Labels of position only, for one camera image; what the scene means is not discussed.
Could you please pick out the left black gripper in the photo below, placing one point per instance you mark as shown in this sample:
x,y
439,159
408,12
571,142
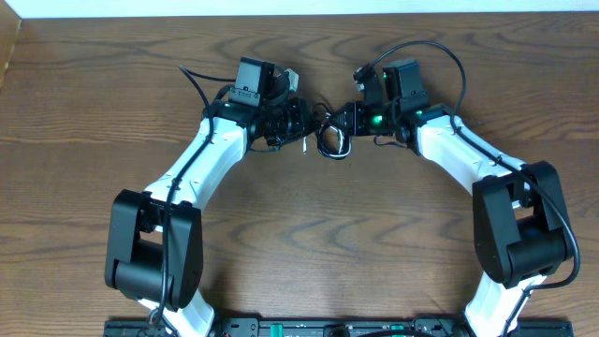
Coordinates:
x,y
302,118

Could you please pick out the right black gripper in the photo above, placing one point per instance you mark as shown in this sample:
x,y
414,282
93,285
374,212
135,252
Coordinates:
x,y
355,125

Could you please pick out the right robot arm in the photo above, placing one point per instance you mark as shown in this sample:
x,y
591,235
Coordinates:
x,y
522,234

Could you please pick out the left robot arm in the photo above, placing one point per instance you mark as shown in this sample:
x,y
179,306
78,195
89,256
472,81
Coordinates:
x,y
155,246

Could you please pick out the wooden side panel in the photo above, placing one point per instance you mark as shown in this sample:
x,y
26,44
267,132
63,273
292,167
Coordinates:
x,y
10,27

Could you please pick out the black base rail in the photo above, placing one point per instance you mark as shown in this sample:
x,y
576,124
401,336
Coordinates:
x,y
254,327

